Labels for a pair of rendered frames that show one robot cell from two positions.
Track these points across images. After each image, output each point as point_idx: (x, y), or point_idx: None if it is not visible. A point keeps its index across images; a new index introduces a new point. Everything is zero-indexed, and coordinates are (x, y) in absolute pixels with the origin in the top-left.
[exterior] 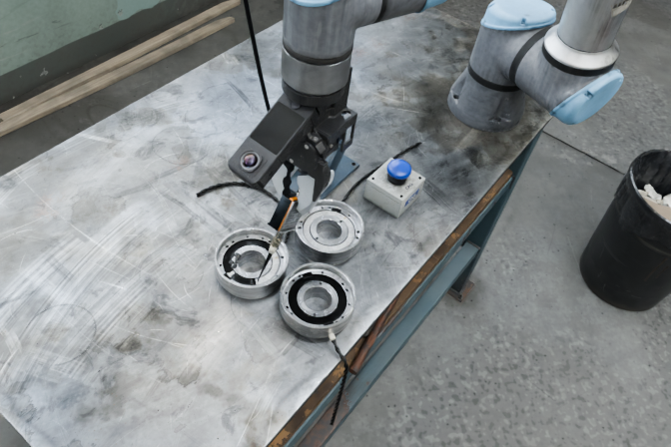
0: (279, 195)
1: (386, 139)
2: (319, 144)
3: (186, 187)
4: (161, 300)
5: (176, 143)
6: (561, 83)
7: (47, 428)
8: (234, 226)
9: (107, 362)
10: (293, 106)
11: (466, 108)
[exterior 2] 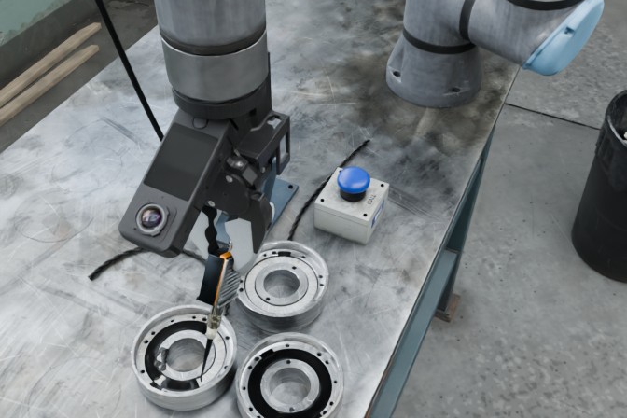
0: (203, 254)
1: (324, 145)
2: (246, 171)
3: (72, 270)
4: None
5: (47, 213)
6: (531, 24)
7: None
8: (150, 310)
9: None
10: (197, 124)
11: (413, 84)
